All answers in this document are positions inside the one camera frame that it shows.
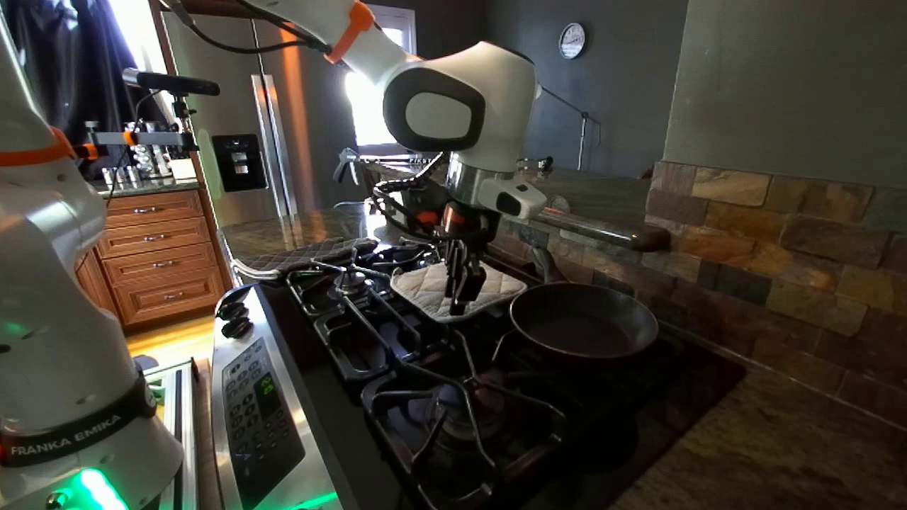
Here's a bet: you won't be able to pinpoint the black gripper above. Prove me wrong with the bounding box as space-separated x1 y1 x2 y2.
405 179 504 318

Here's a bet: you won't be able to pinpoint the white quilted pot holder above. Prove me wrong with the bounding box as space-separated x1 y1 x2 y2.
385 257 530 327

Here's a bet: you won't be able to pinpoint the black frying pan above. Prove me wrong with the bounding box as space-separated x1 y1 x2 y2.
490 281 663 368

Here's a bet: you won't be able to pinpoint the black gas stove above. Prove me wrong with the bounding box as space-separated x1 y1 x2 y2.
207 237 752 510

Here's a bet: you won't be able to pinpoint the black stove knob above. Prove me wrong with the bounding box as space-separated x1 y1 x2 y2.
212 284 255 321
218 308 259 342

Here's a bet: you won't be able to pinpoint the thin metal floor lamp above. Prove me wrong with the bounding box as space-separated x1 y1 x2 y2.
538 81 605 175

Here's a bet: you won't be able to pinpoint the stainless steel refrigerator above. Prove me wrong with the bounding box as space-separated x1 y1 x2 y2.
151 0 385 249

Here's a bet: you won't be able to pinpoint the wooden drawer cabinet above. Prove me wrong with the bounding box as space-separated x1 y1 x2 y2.
70 181 235 332

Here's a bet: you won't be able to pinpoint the dark hanging coats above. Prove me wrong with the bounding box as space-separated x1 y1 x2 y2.
7 0 147 164

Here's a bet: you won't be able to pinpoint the round wall clock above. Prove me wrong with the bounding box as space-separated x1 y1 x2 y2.
555 18 593 63

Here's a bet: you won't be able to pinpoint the black stereo camera bar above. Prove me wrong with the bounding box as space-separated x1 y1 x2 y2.
119 64 225 98

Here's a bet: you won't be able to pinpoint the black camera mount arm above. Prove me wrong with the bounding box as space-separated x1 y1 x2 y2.
78 93 204 161

